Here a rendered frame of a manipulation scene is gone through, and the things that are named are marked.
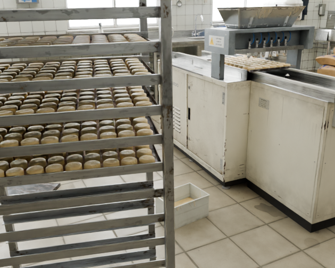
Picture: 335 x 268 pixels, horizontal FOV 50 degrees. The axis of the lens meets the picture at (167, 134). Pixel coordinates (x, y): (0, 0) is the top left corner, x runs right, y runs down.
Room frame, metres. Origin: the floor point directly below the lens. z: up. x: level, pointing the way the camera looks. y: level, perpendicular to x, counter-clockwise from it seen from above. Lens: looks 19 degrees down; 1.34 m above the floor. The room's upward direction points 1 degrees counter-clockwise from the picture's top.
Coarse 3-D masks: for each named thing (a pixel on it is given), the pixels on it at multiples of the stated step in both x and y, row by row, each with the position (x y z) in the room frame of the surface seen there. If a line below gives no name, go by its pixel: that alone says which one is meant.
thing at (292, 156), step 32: (256, 96) 2.42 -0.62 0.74; (288, 96) 2.14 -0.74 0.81; (256, 128) 2.40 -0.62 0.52; (288, 128) 2.11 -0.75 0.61; (320, 128) 1.88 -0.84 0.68; (256, 160) 2.38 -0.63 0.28; (288, 160) 2.09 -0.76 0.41; (320, 160) 1.86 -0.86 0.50; (256, 192) 2.40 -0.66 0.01; (288, 192) 2.06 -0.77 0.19; (320, 192) 1.87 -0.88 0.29; (320, 224) 1.92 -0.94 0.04
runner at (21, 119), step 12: (108, 108) 0.99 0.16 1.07; (120, 108) 0.99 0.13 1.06; (132, 108) 1.00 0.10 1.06; (144, 108) 1.01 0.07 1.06; (156, 108) 1.01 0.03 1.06; (0, 120) 0.93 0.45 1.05; (12, 120) 0.94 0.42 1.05; (24, 120) 0.95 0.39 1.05; (36, 120) 0.95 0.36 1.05; (48, 120) 0.96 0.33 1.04; (60, 120) 0.96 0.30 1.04; (72, 120) 0.97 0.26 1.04; (84, 120) 0.97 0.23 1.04
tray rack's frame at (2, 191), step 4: (0, 188) 1.32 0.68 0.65; (4, 188) 1.32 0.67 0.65; (0, 192) 1.32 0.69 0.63; (4, 192) 1.32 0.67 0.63; (8, 224) 1.32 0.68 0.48; (12, 224) 1.33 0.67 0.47; (8, 228) 1.32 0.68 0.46; (12, 228) 1.32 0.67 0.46; (12, 244) 1.32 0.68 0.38; (16, 244) 1.34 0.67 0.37; (12, 248) 1.32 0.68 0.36; (16, 248) 1.32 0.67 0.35; (20, 264) 1.33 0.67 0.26
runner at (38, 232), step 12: (132, 216) 1.00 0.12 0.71; (144, 216) 1.00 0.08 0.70; (156, 216) 1.01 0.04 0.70; (36, 228) 0.95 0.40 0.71; (48, 228) 0.95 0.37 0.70; (60, 228) 0.96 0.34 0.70; (72, 228) 0.96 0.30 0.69; (84, 228) 0.97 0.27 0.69; (96, 228) 0.98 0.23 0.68; (0, 240) 0.92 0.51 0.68
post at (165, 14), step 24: (168, 0) 0.99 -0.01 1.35; (168, 24) 0.99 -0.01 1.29; (168, 48) 0.99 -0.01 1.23; (168, 72) 0.99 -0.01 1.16; (168, 96) 0.99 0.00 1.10; (168, 120) 0.99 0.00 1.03; (168, 144) 0.99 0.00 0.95; (168, 168) 0.99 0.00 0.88; (168, 192) 0.99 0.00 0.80; (168, 216) 0.99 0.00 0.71; (168, 240) 0.99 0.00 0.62; (168, 264) 0.99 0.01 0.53
